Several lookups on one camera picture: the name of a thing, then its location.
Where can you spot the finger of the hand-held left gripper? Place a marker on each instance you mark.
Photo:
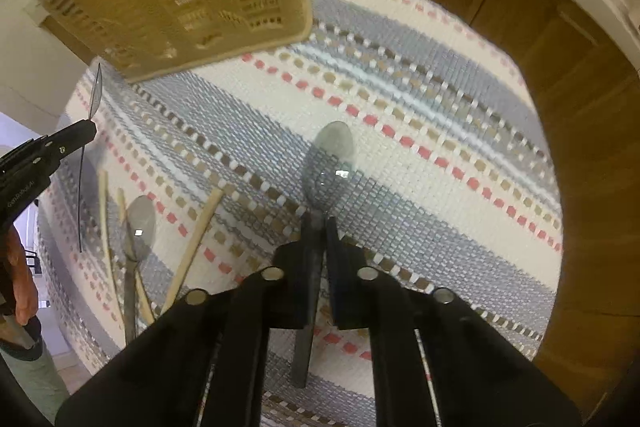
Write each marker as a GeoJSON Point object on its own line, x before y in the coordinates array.
{"type": "Point", "coordinates": [72, 138]}

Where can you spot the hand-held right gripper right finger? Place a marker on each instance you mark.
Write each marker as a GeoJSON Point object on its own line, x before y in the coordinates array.
{"type": "Point", "coordinates": [347, 287]}

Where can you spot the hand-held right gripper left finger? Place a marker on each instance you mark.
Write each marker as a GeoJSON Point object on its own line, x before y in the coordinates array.
{"type": "Point", "coordinates": [295, 287]}

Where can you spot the thin metal spoon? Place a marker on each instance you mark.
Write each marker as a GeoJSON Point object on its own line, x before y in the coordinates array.
{"type": "Point", "coordinates": [95, 94]}

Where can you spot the large metal spoon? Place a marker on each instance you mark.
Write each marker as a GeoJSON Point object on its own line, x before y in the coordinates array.
{"type": "Point", "coordinates": [327, 167]}

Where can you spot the person's left forearm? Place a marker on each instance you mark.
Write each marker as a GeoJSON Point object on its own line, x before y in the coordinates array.
{"type": "Point", "coordinates": [20, 279]}

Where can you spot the small metal spoon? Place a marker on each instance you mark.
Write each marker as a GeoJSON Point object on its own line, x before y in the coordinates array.
{"type": "Point", "coordinates": [140, 219]}

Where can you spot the striped woven placemat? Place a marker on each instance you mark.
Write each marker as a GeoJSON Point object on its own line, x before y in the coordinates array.
{"type": "Point", "coordinates": [400, 187]}

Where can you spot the person's green pants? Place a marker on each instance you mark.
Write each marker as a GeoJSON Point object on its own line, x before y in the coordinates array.
{"type": "Point", "coordinates": [30, 377]}

